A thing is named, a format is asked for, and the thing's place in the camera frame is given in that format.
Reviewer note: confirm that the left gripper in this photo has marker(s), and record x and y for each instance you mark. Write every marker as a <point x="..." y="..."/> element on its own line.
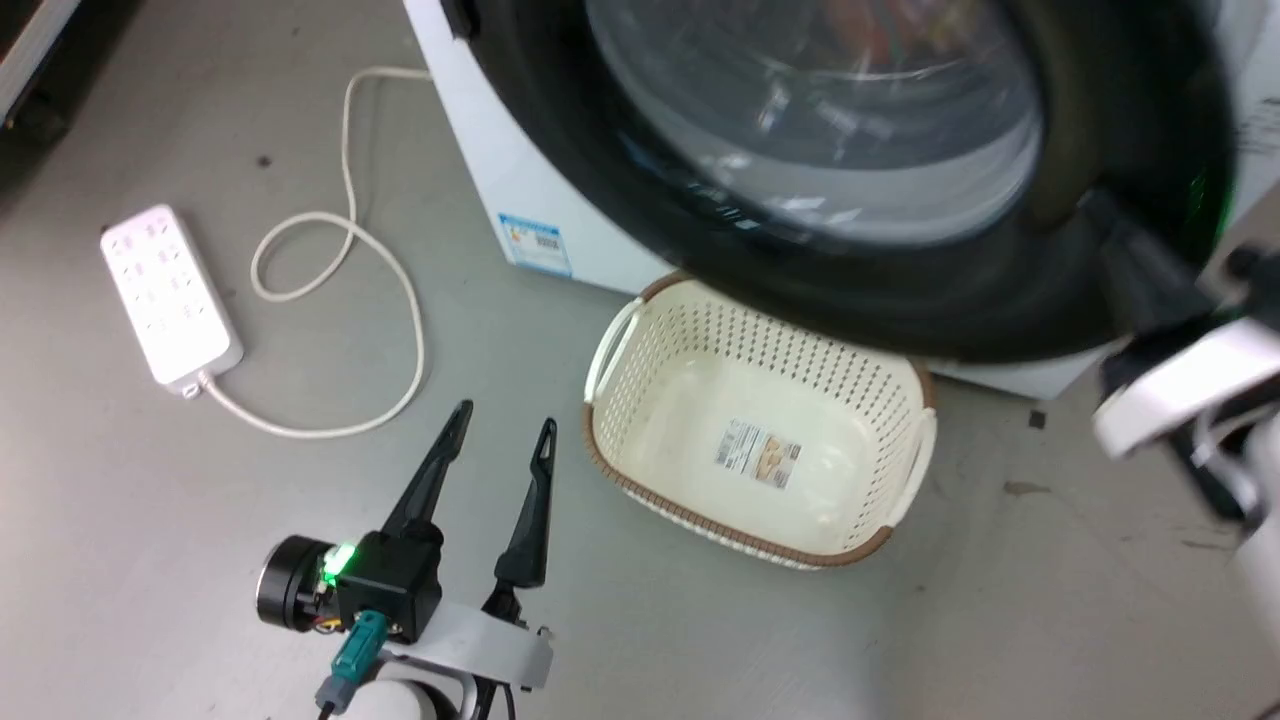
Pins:
<point x="395" y="590"/>

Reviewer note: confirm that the blue energy label sticker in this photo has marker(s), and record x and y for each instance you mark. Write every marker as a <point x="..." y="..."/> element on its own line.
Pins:
<point x="535" y="245"/>

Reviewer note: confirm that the white power strip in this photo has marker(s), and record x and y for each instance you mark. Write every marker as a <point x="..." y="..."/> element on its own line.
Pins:
<point x="170" y="295"/>

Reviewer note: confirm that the white washing machine body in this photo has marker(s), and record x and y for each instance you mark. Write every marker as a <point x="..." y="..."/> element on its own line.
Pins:
<point x="470" y="140"/>

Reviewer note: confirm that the black round glass washer door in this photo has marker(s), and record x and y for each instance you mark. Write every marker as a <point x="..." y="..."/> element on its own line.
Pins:
<point x="545" y="80"/>

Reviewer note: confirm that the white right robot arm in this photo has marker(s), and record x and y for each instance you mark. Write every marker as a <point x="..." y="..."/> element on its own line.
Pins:
<point x="1265" y="570"/>

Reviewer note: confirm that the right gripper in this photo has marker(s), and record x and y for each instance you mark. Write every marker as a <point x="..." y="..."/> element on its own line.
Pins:
<point x="1190" y="385"/>

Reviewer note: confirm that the printed paper basket label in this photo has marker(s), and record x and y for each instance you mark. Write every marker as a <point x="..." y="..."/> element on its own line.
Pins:
<point x="757" y="455"/>

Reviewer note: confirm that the cream perforated laundry basket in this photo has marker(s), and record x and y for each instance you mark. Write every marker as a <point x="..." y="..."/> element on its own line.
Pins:
<point x="650" y="340"/>

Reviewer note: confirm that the dark shelf with white edge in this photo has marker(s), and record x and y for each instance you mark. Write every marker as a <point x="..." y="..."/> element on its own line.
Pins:
<point x="30" y="45"/>

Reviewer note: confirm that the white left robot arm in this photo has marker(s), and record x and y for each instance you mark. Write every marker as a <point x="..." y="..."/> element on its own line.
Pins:
<point x="400" y="705"/>

